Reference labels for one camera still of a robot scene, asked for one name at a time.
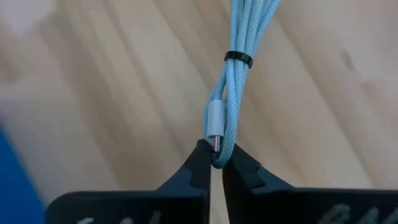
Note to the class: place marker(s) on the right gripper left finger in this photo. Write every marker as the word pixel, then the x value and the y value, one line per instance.
pixel 186 193

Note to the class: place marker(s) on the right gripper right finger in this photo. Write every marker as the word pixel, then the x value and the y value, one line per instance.
pixel 264 202

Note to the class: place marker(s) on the blue DualShock controller box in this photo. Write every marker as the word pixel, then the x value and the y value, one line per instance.
pixel 15 186

